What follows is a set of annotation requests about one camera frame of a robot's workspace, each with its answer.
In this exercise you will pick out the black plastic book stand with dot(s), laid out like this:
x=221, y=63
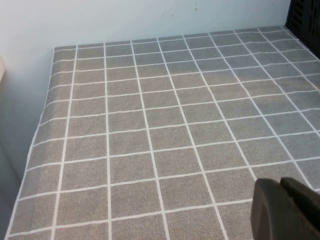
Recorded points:
x=303, y=17

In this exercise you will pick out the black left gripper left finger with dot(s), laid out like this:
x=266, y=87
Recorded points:
x=267, y=212

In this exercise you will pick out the pale flat board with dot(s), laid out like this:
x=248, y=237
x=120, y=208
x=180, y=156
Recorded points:
x=2, y=70

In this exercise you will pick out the grey checked tablecloth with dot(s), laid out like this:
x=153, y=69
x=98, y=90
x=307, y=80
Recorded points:
x=155, y=140

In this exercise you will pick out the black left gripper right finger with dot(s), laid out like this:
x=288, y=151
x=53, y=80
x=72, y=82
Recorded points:
x=305, y=200

